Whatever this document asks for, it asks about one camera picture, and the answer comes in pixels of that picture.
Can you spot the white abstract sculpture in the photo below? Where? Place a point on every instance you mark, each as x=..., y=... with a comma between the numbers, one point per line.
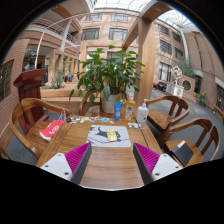
x=175, y=83

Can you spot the spiky green agave plant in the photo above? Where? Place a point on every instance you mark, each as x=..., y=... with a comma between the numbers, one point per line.
x=55, y=83

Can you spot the clear plastic packet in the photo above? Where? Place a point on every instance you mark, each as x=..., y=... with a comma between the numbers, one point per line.
x=133, y=125

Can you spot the wooden armchair holding red bag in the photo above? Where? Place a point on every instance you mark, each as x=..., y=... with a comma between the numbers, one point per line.
x=16, y=116

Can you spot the yellow dish soap bottle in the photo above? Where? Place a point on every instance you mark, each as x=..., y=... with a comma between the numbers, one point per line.
x=130, y=111

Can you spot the white pump bottle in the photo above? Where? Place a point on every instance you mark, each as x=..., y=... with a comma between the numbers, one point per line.
x=142, y=115

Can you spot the dark bust statue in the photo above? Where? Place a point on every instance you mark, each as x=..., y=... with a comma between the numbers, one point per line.
x=30, y=61

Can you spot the wooden planter box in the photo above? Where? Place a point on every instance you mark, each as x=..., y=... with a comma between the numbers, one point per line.
x=56, y=96

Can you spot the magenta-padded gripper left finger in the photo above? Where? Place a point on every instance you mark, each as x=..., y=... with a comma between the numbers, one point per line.
x=58, y=165

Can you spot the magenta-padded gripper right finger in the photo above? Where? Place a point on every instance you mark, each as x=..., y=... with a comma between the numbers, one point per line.
x=165, y=165

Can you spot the wooden armchair holding dark notebook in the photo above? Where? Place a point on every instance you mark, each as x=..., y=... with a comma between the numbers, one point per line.
x=200, y=125

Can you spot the blue sticker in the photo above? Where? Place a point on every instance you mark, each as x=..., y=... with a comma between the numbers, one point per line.
x=105, y=119

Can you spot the dark notebook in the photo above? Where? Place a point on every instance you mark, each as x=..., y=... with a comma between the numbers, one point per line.
x=182, y=153

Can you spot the white mouse pad, dark print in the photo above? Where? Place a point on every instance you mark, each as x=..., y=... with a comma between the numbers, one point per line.
x=123, y=140

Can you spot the blue squeeze tube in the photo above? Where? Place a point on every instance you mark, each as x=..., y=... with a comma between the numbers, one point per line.
x=118, y=111

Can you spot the dark red wooden pedestal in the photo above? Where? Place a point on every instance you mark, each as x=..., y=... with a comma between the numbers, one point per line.
x=30, y=86

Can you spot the green plant in white pot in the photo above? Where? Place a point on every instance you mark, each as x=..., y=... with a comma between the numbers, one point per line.
x=110, y=73

